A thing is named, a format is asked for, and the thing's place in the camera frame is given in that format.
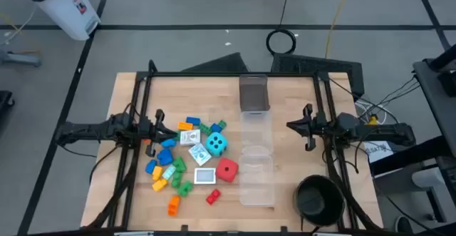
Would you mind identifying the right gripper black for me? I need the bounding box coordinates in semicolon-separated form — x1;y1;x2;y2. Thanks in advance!
286;103;328;153

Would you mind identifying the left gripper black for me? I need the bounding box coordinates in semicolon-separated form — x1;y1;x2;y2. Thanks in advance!
137;108;178;158

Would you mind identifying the large blue toy block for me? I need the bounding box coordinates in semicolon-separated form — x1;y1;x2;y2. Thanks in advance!
156;148;175;167

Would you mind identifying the green two-stud toy block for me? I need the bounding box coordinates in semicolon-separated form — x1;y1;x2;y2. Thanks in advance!
172;156;187;173
177;180;194;197
170;171;183;189

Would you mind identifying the pale teal two-by-four brick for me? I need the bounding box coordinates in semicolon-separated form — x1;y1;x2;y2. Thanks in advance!
162;164;177;180

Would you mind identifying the white-framed grey card box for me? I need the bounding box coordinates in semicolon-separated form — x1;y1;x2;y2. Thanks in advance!
194;167;217;185

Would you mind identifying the cyan foam die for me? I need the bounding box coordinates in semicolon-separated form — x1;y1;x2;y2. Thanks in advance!
204;131;229;158

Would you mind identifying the red foam die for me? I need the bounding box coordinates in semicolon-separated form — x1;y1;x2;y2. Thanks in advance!
215;158;239;184

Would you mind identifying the orange two-stud toy block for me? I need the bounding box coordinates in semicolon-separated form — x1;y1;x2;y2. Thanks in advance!
167;195;182;217

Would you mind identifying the smoky dark plastic bin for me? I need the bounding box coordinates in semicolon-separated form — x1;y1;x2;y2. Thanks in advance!
239;73;271;113

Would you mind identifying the black pumpkin-face bucket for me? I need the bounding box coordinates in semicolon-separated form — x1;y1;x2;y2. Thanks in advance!
293;174;346;227

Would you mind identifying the red two-stud toy block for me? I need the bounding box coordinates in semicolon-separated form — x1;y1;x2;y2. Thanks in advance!
205;188;222;205

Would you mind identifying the white paper label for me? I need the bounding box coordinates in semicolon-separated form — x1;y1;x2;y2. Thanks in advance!
363;140;395;164

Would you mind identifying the black wedge panel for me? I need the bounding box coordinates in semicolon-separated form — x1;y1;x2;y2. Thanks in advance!
180;52;250;73

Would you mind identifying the black equipment stand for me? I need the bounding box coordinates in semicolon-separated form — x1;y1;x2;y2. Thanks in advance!
369;135;456;230

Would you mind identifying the grey equipment cart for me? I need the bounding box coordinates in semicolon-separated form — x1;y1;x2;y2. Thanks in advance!
412;43;456;148

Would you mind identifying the white pedal trash bin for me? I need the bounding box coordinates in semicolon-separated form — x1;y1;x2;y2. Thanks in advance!
16;0;102;41

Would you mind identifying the grey stand foot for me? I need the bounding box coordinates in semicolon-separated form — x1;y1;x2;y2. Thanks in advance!
0;49;43;68

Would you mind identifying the white cable bundle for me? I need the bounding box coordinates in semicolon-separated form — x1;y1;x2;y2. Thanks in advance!
354;100;405;134

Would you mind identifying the black metal table frame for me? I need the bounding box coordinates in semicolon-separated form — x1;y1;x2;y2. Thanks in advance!
83;59;385;232

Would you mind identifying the black coiled floor cable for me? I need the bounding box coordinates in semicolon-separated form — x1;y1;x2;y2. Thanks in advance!
265;0;297;56

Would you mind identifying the yellow floor cable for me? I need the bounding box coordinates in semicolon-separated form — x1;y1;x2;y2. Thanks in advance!
324;0;352;59

